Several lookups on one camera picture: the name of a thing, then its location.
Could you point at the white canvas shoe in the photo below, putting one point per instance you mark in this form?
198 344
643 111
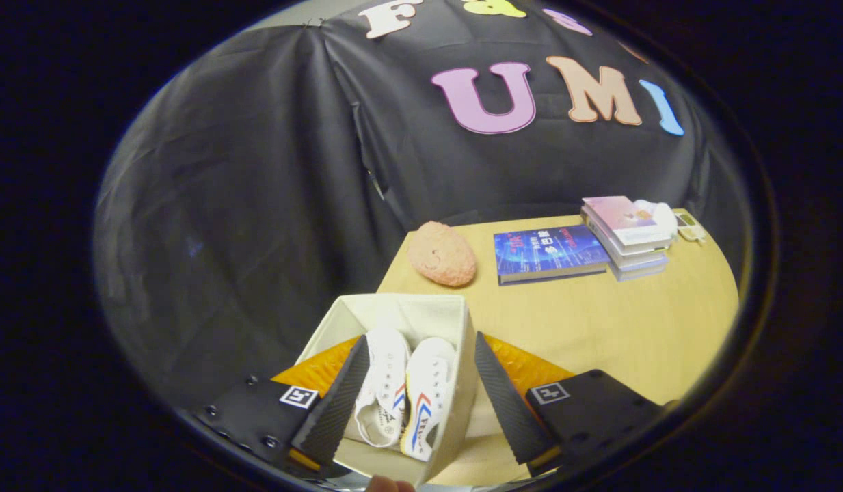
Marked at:
428 389
387 369

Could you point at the small makeup palette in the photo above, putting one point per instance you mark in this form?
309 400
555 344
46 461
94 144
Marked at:
691 227

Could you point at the white fluffy cloth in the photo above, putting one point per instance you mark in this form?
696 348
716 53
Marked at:
660 215

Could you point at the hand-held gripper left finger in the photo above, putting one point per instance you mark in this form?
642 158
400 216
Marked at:
339 403

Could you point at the grey cover book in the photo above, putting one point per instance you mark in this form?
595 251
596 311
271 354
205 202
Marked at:
633 254

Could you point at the pink cover book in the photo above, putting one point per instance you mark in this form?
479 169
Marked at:
623 219

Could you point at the dark blue cover book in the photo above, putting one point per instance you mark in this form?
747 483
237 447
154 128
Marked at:
547 253

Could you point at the beige fabric storage box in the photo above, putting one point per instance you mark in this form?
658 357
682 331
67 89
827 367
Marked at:
400 311

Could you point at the black backdrop cloth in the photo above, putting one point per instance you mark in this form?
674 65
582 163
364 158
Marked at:
257 205

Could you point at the pink textured sponge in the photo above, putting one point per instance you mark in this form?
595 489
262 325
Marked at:
442 254

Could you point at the light blue cover book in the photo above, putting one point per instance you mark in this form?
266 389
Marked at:
640 271

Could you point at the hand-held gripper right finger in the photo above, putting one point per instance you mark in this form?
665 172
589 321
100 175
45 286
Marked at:
506 403

